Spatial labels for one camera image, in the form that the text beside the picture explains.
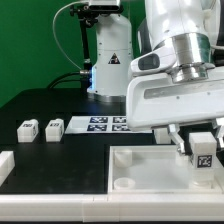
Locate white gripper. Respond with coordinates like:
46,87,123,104
126,71,224,155

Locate white square table top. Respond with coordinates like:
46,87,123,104
108,145,224,194

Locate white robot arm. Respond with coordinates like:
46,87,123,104
88,0,224,153

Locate white U-shaped obstacle fence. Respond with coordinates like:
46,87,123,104
0,148,224,223

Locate white sheet with AprilTags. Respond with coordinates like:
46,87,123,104
64,115,153,135

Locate black cables at base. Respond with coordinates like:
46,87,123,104
46,69,92,90

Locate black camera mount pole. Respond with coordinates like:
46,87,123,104
69,4,98,73

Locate grey camera on pole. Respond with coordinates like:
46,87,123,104
89,0,120,10

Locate white camera cable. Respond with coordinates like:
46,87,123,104
52,0,90,72

